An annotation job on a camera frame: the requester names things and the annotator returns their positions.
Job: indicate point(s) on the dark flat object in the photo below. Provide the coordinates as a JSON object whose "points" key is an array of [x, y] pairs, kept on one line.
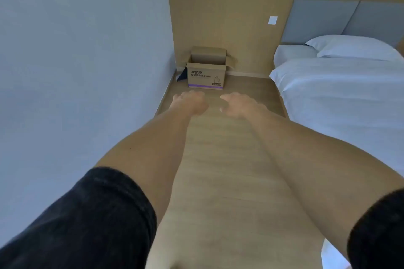
{"points": [[182, 77]]}

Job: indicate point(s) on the person's right forearm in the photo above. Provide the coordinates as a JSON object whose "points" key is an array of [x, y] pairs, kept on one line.
{"points": [[315, 164]]}

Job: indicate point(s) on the brown cardboard box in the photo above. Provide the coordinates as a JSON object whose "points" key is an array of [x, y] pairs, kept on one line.
{"points": [[205, 76]]}

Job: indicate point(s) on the person's left hand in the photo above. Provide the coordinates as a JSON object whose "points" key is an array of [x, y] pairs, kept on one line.
{"points": [[189, 103]]}

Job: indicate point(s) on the white pillow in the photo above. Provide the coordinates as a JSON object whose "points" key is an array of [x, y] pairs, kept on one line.
{"points": [[353, 46]]}

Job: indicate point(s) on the person's right hand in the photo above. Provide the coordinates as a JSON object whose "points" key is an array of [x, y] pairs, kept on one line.
{"points": [[243, 106]]}

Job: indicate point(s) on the white wall switch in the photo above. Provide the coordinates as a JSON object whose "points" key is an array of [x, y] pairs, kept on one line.
{"points": [[272, 20]]}

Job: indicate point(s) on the white bed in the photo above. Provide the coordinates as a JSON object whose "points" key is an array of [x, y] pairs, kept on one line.
{"points": [[347, 98]]}

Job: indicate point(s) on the black t-shirt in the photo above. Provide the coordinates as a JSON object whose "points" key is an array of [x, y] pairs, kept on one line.
{"points": [[79, 221]]}

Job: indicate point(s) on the grey headboard panel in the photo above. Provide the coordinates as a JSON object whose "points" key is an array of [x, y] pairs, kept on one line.
{"points": [[315, 19], [378, 19]]}

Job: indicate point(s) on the person's left forearm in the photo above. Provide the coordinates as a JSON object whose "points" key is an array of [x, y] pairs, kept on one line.
{"points": [[151, 152]]}

